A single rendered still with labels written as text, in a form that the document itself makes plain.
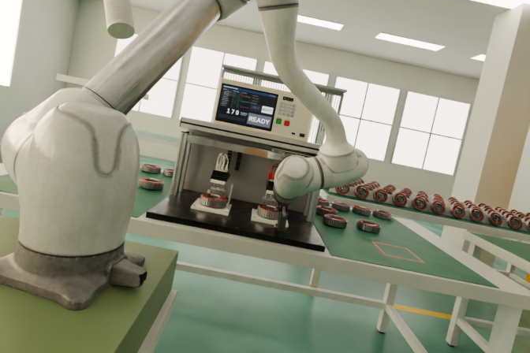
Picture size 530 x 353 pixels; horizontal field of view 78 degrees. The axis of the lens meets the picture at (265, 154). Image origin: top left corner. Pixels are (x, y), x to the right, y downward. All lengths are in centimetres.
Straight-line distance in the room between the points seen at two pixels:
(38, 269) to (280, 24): 67
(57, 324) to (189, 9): 66
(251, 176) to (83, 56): 760
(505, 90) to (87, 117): 492
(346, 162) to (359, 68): 727
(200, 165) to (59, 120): 114
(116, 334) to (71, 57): 866
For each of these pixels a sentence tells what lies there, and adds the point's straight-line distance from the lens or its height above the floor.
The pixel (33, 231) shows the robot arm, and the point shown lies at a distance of 58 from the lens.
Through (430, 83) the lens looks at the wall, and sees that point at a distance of 877.
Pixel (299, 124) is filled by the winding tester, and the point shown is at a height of 118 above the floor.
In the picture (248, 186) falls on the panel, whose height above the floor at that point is 84.
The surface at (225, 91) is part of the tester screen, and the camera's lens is 150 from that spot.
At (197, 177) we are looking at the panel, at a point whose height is 84.
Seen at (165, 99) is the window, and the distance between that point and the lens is 810.
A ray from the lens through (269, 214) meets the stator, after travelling 135.
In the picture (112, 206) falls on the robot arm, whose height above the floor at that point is 97.
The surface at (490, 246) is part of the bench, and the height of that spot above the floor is 74.
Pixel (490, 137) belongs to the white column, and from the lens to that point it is 502.
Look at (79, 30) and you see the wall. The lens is 908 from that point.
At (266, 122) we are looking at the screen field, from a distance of 148.
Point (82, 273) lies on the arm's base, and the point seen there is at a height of 86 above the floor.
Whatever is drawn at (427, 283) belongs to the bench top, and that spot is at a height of 72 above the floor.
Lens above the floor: 113
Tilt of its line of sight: 4 degrees down
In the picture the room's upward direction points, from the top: 12 degrees clockwise
